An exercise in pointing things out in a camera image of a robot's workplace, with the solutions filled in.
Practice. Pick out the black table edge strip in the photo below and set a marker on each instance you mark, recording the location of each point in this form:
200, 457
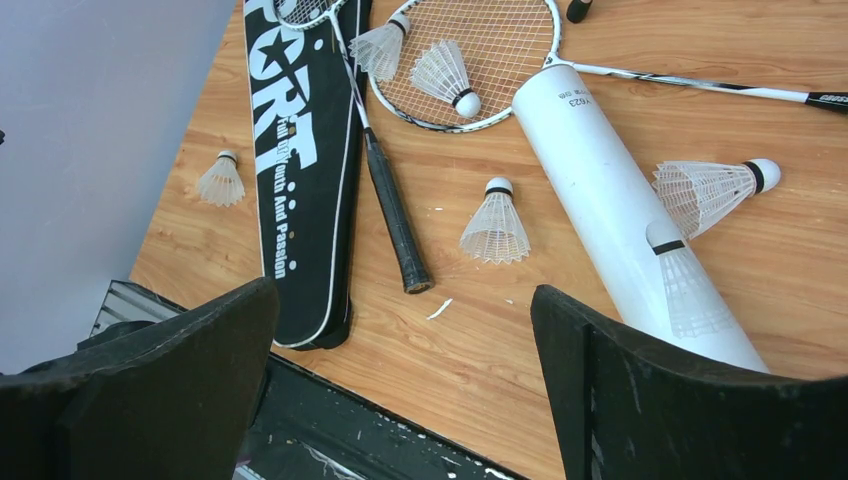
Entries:
307, 427

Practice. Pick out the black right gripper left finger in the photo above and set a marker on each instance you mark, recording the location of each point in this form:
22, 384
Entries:
172, 400

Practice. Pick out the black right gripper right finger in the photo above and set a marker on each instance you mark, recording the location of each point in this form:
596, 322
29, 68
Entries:
626, 405

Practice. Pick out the white paper scrap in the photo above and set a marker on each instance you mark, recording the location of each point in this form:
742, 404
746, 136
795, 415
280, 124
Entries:
440, 309

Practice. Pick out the pink music stand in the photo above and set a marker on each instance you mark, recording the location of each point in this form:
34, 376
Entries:
578, 10

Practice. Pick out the black racket cover bag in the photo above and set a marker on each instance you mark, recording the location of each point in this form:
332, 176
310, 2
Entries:
307, 138

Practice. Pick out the white racket on table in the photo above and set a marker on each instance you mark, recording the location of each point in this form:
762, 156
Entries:
503, 43

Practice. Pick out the shuttlecock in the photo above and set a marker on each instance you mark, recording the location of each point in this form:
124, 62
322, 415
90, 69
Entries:
377, 51
495, 232
695, 307
699, 194
441, 73
221, 184

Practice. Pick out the white racket on bag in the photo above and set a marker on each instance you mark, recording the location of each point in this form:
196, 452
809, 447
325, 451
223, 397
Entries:
301, 15

